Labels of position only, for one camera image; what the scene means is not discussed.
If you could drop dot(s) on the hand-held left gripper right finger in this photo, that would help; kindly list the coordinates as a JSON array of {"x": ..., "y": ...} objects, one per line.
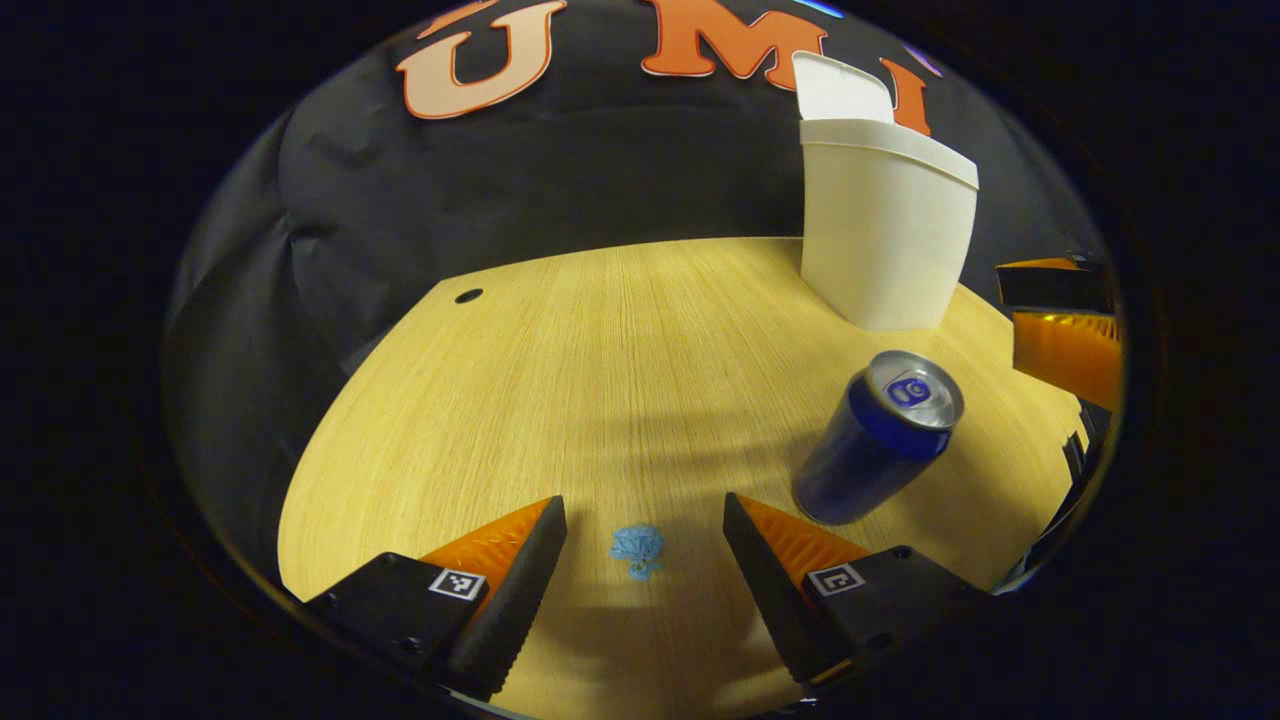
[{"x": 770, "y": 600}]

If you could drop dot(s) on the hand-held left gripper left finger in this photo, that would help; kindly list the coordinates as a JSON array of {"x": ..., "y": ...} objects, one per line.
[{"x": 520, "y": 600}]

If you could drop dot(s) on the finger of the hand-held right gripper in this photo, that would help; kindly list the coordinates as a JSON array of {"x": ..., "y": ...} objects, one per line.
[
  {"x": 1050, "y": 288},
  {"x": 1065, "y": 355}
]

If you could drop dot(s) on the blue paper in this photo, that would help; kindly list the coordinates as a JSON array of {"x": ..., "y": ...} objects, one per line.
[{"x": 638, "y": 548}]

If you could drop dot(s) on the blue pop can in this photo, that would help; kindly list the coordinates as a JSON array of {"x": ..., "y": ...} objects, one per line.
[{"x": 860, "y": 450}]

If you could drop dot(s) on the white desktop garbage bin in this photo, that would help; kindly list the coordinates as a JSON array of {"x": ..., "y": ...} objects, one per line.
[{"x": 880, "y": 240}]

